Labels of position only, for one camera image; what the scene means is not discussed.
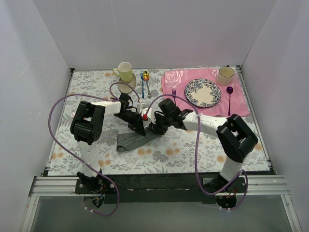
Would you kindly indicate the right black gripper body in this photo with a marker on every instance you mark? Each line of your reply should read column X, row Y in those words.
column 158, row 124

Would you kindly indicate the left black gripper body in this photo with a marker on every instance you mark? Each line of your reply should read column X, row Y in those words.
column 139, row 124

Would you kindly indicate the grey cloth napkin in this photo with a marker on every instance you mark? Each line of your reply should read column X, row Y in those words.
column 131, row 141

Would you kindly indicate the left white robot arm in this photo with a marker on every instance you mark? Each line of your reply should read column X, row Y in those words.
column 87, row 128

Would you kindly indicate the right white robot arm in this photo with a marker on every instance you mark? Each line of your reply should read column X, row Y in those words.
column 236, row 137

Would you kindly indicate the purple fork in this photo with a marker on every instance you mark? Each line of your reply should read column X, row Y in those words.
column 174, row 94

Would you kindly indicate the round woven coaster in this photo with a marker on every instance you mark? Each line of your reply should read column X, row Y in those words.
column 128, row 87

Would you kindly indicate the floral tablecloth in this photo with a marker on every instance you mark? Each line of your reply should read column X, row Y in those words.
column 178, row 151

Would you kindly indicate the blue floral plate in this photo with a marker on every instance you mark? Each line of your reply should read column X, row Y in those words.
column 202, row 93

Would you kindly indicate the gold bowl spoon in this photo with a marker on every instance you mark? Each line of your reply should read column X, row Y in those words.
column 146, row 78

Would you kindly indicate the yellow-green mug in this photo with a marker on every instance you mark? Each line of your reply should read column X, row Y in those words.
column 124, row 72

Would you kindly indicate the pink floral placemat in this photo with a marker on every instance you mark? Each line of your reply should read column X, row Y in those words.
column 180, row 78

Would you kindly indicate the purple spoon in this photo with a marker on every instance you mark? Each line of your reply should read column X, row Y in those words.
column 229, row 90

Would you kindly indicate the cream mug dark rim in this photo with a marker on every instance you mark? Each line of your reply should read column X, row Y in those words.
column 225, row 75

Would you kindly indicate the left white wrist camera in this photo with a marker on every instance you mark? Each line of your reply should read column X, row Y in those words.
column 140, row 106

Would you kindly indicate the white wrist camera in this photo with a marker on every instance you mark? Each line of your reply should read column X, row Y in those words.
column 140, row 106
column 148, row 114

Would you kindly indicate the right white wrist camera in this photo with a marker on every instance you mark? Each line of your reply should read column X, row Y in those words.
column 148, row 114

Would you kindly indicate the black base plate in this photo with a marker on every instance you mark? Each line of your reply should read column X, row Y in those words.
column 158, row 188

